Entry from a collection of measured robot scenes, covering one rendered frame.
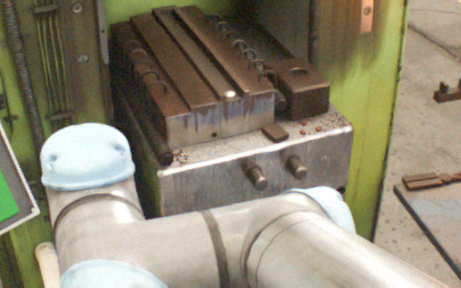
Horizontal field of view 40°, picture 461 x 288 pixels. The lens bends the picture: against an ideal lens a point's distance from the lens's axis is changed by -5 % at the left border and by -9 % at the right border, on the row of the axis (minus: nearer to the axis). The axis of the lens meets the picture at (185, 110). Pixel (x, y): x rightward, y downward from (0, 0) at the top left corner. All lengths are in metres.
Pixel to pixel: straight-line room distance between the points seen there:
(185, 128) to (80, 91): 0.21
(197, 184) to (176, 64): 0.25
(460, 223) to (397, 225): 1.05
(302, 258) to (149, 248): 0.12
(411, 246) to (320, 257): 2.01
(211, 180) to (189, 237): 0.70
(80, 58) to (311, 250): 0.88
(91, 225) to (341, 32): 0.98
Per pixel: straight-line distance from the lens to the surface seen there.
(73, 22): 1.18
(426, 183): 1.49
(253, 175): 1.17
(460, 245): 1.38
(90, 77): 1.23
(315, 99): 1.25
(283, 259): 0.41
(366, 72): 1.48
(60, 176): 0.52
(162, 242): 0.47
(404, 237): 2.42
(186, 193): 1.17
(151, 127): 1.18
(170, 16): 1.50
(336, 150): 1.26
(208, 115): 1.17
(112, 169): 0.52
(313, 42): 1.37
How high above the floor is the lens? 1.58
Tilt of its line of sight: 31 degrees down
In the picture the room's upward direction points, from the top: 3 degrees counter-clockwise
